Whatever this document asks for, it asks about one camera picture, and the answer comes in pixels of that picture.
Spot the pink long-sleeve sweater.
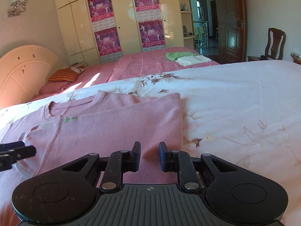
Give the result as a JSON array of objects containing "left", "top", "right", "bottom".
[{"left": 1, "top": 91, "right": 184, "bottom": 225}]

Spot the pink pillow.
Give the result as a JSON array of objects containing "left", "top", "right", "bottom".
[{"left": 39, "top": 81, "right": 71, "bottom": 94}]

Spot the cream wooden headboard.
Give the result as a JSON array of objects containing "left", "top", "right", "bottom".
[{"left": 1, "top": 45, "right": 65, "bottom": 109}]

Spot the white floral bed sheet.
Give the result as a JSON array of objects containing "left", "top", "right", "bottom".
[{"left": 1, "top": 61, "right": 300, "bottom": 225}]

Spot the orange striped pillow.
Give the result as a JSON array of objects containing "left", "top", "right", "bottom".
[{"left": 48, "top": 68, "right": 82, "bottom": 82}]

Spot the white folded cloth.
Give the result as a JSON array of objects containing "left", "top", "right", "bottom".
[{"left": 176, "top": 55, "right": 211, "bottom": 67}]

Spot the pink checkered bedspread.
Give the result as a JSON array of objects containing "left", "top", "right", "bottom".
[{"left": 33, "top": 47, "right": 219, "bottom": 100}]

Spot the green folded cloth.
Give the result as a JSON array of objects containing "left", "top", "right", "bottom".
[{"left": 165, "top": 52, "right": 197, "bottom": 61}]

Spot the lower left purple poster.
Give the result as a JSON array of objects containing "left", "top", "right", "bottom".
[{"left": 94, "top": 27, "right": 122, "bottom": 63}]

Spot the purple poster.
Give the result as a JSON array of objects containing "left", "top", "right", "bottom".
[
  {"left": 94, "top": 27, "right": 122, "bottom": 63},
  {"left": 134, "top": 0, "right": 161, "bottom": 22},
  {"left": 88, "top": 0, "right": 116, "bottom": 32},
  {"left": 138, "top": 19, "right": 165, "bottom": 52}
]

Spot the lower right purple poster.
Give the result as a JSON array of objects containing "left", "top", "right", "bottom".
[{"left": 138, "top": 19, "right": 165, "bottom": 52}]

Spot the cream built-in wardrobe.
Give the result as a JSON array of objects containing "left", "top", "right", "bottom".
[{"left": 55, "top": 0, "right": 194, "bottom": 65}]

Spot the upper left purple poster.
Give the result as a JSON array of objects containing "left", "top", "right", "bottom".
[{"left": 88, "top": 0, "right": 116, "bottom": 32}]

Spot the dark wooden chair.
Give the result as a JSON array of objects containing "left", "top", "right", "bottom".
[{"left": 247, "top": 27, "right": 286, "bottom": 61}]

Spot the brown wooden tv cabinet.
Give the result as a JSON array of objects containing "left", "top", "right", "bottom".
[{"left": 291, "top": 53, "right": 301, "bottom": 65}]

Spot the upper right purple poster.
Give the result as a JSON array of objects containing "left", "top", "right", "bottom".
[{"left": 134, "top": 0, "right": 161, "bottom": 22}]

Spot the dark brown wooden door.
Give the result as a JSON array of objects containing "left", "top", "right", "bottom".
[{"left": 216, "top": 0, "right": 246, "bottom": 63}]

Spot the wall sconce lamp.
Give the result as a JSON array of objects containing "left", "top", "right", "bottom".
[{"left": 7, "top": 0, "right": 28, "bottom": 17}]

